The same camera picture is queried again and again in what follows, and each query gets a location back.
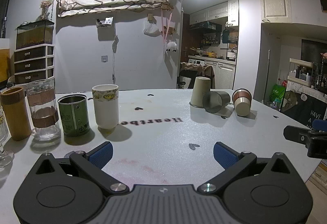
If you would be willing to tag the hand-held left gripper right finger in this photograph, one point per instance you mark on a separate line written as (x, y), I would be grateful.
(224, 156)

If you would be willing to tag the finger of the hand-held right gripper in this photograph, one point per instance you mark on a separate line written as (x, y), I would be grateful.
(319, 123)
(297, 134)

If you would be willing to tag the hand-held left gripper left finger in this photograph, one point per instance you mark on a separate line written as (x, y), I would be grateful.
(101, 154)

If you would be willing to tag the dark transparent plastic cup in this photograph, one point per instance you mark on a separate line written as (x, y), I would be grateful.
(216, 101)

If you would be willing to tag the beige cup with brown band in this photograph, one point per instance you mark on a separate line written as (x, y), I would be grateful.
(242, 102)

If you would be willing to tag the beige paper cup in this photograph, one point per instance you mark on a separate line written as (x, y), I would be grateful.
(200, 91)

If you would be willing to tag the white cup with yellow print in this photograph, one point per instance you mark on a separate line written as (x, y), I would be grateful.
(105, 109)

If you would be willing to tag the glass cup with brown bands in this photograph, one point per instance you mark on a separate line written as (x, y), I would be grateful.
(43, 111)

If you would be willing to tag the bamboo cup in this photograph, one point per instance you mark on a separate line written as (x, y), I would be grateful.
(15, 114)

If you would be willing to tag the dark printed cloth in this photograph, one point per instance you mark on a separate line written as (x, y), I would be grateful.
(304, 107)

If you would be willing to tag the green plastic bag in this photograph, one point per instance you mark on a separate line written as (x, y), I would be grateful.
(278, 92)

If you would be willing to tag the green tin can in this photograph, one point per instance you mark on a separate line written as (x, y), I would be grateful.
(74, 116)

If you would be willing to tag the white rack with bottles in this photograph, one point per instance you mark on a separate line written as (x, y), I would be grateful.
(301, 73)

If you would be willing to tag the white mop pole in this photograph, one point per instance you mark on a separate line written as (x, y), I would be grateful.
(267, 75)

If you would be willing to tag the chair with brown jacket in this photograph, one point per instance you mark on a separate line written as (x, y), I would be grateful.
(196, 75)

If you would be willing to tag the white washing machine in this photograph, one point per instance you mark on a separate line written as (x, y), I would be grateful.
(196, 62)

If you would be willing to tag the ribbed stemmed glass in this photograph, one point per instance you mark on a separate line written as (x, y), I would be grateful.
(3, 137)

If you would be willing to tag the white rice cooker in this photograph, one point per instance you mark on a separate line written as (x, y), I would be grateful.
(232, 54)

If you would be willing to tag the white plastic drawer unit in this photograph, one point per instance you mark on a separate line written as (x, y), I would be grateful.
(34, 63)

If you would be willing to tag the blue hanging kitchen cloth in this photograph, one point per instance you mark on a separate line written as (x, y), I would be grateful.
(225, 36)

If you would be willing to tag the white plush sheep toy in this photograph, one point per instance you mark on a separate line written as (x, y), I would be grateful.
(171, 46)

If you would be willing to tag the dark brown door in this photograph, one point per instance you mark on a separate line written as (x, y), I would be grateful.
(184, 34)

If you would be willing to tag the black range hood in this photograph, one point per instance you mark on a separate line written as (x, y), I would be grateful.
(205, 26)

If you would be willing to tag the yellow wooden board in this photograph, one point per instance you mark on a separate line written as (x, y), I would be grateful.
(4, 60)

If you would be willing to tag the white hanging bag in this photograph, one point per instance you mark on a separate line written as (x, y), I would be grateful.
(151, 28)

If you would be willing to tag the glass fish tank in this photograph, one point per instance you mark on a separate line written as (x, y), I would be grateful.
(34, 34)

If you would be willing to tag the pink ribbon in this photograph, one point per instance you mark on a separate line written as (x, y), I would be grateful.
(165, 27)

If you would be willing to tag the white kitchen upper cabinets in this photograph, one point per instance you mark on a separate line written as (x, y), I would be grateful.
(217, 11)

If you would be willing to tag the dried flower bouquet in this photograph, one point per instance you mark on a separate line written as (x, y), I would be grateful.
(47, 4)

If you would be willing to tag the dark wall screen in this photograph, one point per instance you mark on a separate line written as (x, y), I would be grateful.
(314, 50)

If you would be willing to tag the wall socket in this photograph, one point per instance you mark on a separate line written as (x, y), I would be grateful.
(104, 58)

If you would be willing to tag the tall white wall cabinet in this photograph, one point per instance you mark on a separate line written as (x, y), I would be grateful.
(276, 4)

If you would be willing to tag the metal wall holder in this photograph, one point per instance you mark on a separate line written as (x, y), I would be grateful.
(105, 22)

